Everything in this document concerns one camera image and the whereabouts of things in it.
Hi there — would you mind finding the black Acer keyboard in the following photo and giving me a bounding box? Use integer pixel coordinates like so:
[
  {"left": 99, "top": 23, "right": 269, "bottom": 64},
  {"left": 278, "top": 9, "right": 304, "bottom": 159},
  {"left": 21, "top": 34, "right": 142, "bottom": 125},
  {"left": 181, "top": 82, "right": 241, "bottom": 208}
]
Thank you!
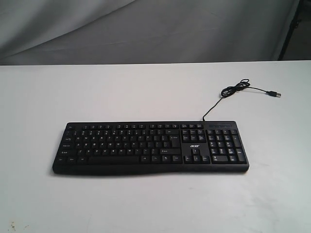
[{"left": 52, "top": 121, "right": 249, "bottom": 176}]

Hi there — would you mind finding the grey backdrop cloth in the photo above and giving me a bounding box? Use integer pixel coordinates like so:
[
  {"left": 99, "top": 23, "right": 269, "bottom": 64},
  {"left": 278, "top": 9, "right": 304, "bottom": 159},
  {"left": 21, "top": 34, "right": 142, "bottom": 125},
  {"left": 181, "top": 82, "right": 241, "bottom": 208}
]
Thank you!
[{"left": 0, "top": 0, "right": 299, "bottom": 65}]

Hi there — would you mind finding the black tripod stand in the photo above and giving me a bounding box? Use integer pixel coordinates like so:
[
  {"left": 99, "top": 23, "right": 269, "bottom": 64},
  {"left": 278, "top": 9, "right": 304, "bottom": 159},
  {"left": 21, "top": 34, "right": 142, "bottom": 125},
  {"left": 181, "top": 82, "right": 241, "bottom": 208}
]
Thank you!
[{"left": 277, "top": 0, "right": 304, "bottom": 61}]

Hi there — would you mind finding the black usb cable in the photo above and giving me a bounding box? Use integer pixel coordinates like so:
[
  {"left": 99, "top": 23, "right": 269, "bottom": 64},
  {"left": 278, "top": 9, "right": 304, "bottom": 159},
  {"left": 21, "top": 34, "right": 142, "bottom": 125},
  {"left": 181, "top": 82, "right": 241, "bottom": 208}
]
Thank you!
[{"left": 202, "top": 78, "right": 282, "bottom": 122}]

